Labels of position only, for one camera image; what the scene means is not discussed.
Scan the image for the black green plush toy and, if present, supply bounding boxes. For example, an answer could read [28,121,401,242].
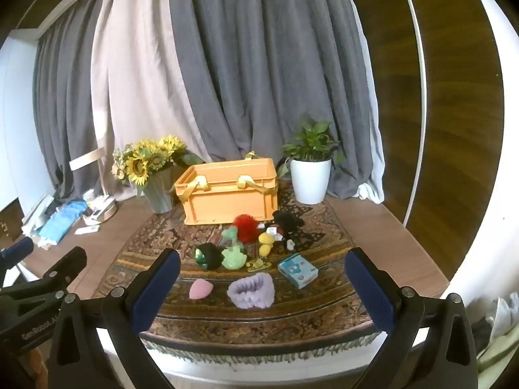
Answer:
[195,243,224,270]

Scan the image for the white curved pole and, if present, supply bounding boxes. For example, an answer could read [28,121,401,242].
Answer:
[395,0,427,228]

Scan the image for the yellow mushroom toy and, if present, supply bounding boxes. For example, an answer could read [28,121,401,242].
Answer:
[259,232,275,258]

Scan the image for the white box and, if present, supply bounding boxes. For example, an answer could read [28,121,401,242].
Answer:
[83,194,118,225]

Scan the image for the orange plastic crate yellow handles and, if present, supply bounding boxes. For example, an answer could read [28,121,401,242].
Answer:
[174,152,280,226]

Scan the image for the beige curtain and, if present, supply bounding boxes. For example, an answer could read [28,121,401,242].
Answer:
[91,0,211,203]

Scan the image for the patterned brown rug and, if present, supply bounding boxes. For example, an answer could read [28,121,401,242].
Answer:
[91,178,410,369]

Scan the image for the light green squishy toy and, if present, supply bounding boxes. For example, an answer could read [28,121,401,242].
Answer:
[221,247,247,271]

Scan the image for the teal fluffy toy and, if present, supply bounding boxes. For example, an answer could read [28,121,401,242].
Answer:
[221,227,244,249]

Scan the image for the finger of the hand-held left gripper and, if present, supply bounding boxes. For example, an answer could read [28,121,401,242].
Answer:
[0,236,35,270]
[0,246,88,304]

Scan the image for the sunflower bouquet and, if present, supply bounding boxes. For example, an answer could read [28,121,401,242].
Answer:
[111,135,205,197]

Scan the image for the blue tissue pack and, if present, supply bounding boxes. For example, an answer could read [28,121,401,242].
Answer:
[278,253,319,289]

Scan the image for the white sheer curtain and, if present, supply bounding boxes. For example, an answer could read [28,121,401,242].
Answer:
[357,146,386,204]

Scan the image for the grey curtain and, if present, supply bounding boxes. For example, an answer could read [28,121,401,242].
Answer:
[34,8,114,201]
[168,0,384,203]

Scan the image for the purple fluffy headband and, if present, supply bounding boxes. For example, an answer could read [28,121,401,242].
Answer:
[227,273,274,311]

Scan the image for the red fluffy toy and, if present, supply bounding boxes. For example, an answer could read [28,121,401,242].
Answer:
[232,214,260,244]

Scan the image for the grey ribbed vase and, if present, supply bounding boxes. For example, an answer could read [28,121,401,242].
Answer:
[142,168,177,213]

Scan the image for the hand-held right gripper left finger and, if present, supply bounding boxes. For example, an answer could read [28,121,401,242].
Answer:
[48,248,182,389]

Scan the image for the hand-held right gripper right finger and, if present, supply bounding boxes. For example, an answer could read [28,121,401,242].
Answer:
[344,247,479,389]

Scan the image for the white crumpled cloth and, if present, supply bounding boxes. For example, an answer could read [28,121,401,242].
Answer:
[476,296,519,373]

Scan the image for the blue cloth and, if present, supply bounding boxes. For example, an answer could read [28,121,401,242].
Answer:
[38,200,88,238]

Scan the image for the black plush toy red white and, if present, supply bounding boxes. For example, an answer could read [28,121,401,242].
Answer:
[259,210,305,252]

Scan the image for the pink makeup sponge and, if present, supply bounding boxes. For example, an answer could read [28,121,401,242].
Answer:
[189,279,215,301]

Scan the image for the potted plant white pot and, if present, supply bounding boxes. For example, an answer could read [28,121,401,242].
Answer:
[278,118,345,205]

